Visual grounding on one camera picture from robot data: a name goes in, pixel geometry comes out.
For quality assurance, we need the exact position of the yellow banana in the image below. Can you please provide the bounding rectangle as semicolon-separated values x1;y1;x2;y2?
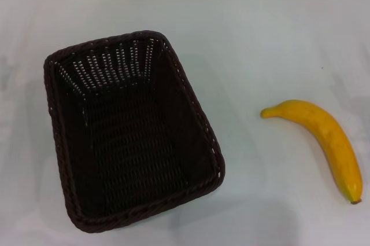
260;99;364;205

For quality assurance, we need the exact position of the dark brown woven basket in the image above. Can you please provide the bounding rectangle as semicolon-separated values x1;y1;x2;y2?
43;29;226;231

